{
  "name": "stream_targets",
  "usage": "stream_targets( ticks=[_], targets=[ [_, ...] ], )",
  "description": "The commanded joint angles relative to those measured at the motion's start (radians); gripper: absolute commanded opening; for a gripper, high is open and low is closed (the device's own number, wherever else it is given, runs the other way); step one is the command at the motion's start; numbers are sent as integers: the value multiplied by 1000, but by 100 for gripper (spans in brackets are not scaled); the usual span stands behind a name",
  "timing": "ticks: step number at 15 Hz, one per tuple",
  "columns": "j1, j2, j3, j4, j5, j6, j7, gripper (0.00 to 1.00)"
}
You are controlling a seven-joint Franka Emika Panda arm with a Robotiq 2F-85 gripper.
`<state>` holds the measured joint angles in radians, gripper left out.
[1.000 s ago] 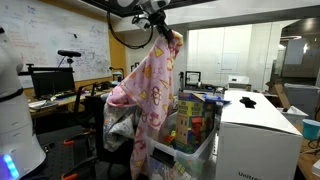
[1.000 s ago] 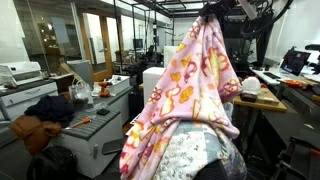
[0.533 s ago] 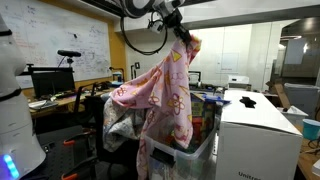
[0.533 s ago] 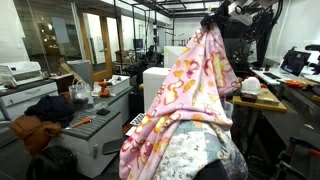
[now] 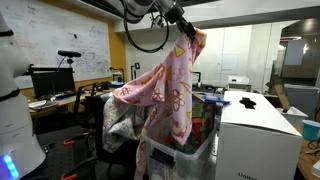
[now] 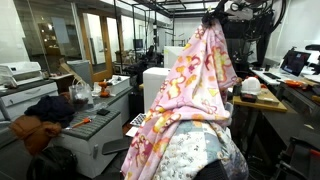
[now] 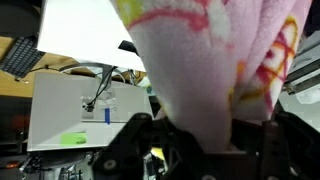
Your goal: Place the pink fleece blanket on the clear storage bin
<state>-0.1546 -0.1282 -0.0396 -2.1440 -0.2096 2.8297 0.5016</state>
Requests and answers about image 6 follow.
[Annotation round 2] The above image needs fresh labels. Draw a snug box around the black computer keyboard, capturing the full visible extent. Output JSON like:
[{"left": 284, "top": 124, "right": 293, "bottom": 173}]
[{"left": 262, "top": 71, "right": 283, "bottom": 81}]

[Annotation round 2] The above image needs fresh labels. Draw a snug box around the large white machine housing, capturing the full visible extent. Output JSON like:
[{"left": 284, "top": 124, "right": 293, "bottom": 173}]
[{"left": 163, "top": 45, "right": 189, "bottom": 70}]

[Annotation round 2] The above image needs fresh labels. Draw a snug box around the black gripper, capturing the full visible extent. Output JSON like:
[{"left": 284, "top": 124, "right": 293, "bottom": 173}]
[{"left": 201, "top": 0, "right": 232, "bottom": 28}]

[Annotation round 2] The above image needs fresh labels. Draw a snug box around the grey trash bin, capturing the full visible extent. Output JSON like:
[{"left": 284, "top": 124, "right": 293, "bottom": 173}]
[{"left": 66, "top": 59, "right": 94, "bottom": 88}]

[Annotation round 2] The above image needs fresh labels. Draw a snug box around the orange flat object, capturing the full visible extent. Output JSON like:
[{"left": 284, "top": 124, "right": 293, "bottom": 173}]
[{"left": 284, "top": 79, "right": 306, "bottom": 89}]

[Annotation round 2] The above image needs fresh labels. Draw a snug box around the dotted calibration board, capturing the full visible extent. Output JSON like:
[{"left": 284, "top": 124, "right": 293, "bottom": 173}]
[{"left": 129, "top": 112, "right": 148, "bottom": 128}]

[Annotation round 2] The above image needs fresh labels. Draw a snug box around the pink patterned fleece blanket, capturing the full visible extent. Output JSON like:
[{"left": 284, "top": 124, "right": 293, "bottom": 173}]
[{"left": 120, "top": 18, "right": 238, "bottom": 180}]

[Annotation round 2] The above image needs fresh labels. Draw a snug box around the small black flat device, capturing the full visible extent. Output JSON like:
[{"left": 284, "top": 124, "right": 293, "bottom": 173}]
[{"left": 96, "top": 108, "right": 111, "bottom": 117}]

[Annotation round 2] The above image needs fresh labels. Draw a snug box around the dark navy jacket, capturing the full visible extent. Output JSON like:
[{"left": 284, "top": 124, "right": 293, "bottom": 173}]
[{"left": 23, "top": 94, "right": 76, "bottom": 129}]

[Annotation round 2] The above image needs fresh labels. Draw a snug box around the wooden framed glass door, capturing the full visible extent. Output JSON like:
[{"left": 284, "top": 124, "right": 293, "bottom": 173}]
[{"left": 77, "top": 9, "right": 115, "bottom": 83}]

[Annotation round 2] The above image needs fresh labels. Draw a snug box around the white paper sheet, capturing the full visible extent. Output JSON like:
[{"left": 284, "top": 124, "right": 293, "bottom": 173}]
[{"left": 124, "top": 125, "right": 139, "bottom": 138}]

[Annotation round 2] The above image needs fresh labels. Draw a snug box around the large white cardboard box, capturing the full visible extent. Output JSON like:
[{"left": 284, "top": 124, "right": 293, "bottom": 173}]
[{"left": 143, "top": 66, "right": 173, "bottom": 114}]

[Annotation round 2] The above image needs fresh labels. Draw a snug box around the orange handled hand tool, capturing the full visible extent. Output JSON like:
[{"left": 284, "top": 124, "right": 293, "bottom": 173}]
[{"left": 65, "top": 117, "right": 93, "bottom": 130}]

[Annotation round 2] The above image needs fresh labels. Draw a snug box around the flat tan box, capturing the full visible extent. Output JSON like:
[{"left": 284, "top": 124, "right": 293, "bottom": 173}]
[{"left": 256, "top": 88, "right": 280, "bottom": 106}]

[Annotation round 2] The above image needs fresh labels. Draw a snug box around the orange cordless drill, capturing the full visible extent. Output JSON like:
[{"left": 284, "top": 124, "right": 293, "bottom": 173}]
[{"left": 98, "top": 80, "right": 113, "bottom": 98}]

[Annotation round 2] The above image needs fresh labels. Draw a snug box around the black equipment rack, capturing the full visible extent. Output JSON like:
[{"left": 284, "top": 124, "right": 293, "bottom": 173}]
[{"left": 221, "top": 14, "right": 276, "bottom": 73}]

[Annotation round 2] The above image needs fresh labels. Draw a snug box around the small black computer monitor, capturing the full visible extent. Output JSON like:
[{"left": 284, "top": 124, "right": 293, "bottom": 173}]
[{"left": 132, "top": 38, "right": 145, "bottom": 51}]

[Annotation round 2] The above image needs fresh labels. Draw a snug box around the dark grey desk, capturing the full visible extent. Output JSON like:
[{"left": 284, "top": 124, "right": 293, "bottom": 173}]
[{"left": 259, "top": 83, "right": 320, "bottom": 141}]

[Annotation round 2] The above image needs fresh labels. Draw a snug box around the white office printer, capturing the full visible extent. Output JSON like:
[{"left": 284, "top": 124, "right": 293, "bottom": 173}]
[{"left": 0, "top": 60, "right": 44, "bottom": 88}]

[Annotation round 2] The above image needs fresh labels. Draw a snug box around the black backpack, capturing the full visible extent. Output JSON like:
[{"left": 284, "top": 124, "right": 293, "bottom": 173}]
[{"left": 25, "top": 145, "right": 79, "bottom": 180}]

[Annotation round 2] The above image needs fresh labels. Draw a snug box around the small black case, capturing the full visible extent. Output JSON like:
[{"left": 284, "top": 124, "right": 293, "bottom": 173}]
[{"left": 239, "top": 93, "right": 258, "bottom": 103}]

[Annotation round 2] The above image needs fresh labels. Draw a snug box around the white low cabinet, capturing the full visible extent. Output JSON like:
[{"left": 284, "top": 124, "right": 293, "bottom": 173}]
[{"left": 49, "top": 109, "right": 125, "bottom": 179}]

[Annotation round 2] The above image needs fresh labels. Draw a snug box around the light wooden table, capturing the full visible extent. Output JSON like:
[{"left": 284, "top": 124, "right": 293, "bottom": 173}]
[{"left": 228, "top": 79, "right": 288, "bottom": 113}]

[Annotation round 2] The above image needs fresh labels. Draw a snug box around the black metal frame structure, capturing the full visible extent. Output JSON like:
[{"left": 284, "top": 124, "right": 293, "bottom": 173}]
[{"left": 113, "top": 0, "right": 241, "bottom": 73}]

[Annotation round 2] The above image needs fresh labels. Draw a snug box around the grey ribbed foam mat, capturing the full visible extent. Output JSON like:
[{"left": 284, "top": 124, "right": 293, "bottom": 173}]
[{"left": 61, "top": 109, "right": 122, "bottom": 141}]

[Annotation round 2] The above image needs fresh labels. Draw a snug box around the grey long counter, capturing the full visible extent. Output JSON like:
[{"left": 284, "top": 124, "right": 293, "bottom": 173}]
[{"left": 92, "top": 87, "right": 134, "bottom": 126}]

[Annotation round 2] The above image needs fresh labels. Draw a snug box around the white office desk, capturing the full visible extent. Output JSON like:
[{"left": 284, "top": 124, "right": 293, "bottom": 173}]
[{"left": 249, "top": 67, "right": 320, "bottom": 84}]

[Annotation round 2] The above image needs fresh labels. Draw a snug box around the flattened brown cardboard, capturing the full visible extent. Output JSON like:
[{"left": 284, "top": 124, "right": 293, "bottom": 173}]
[{"left": 58, "top": 57, "right": 83, "bottom": 81}]

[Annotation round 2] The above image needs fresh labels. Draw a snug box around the dark bottle with brown cap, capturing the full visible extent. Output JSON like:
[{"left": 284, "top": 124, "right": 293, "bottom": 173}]
[{"left": 232, "top": 76, "right": 244, "bottom": 97}]

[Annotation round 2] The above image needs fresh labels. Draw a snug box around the small white open box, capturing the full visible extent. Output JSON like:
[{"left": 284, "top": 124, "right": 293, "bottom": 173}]
[{"left": 107, "top": 74, "right": 132, "bottom": 97}]

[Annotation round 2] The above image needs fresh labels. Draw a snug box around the white safety helmet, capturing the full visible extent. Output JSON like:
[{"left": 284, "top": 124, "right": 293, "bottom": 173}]
[{"left": 240, "top": 76, "right": 262, "bottom": 96}]

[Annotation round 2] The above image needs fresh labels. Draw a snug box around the open black laptop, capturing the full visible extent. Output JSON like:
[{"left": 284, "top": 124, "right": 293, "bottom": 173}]
[{"left": 279, "top": 49, "right": 312, "bottom": 78}]

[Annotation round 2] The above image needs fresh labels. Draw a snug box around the white drawer cabinet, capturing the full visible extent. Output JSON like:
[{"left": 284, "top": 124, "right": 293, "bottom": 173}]
[{"left": 0, "top": 79, "right": 60, "bottom": 122}]

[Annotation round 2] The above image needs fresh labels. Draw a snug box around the clear plastic handle bag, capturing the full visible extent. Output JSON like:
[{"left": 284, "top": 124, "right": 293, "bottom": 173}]
[{"left": 68, "top": 78, "right": 95, "bottom": 112}]

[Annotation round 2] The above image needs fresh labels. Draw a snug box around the floral patchwork quilt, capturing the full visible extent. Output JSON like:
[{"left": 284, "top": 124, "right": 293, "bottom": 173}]
[{"left": 152, "top": 119, "right": 250, "bottom": 180}]

